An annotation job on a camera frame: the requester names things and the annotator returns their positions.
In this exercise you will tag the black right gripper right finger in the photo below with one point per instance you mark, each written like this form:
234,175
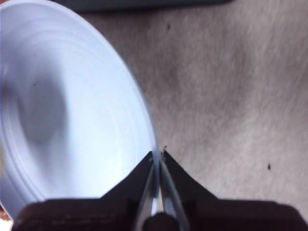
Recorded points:
216,214

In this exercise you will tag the blue round plate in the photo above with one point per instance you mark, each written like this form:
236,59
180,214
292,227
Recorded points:
72,108

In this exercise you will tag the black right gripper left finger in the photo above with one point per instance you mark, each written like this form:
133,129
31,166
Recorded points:
96,211

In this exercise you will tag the black flat tray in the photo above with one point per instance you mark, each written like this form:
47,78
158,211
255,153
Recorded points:
149,3

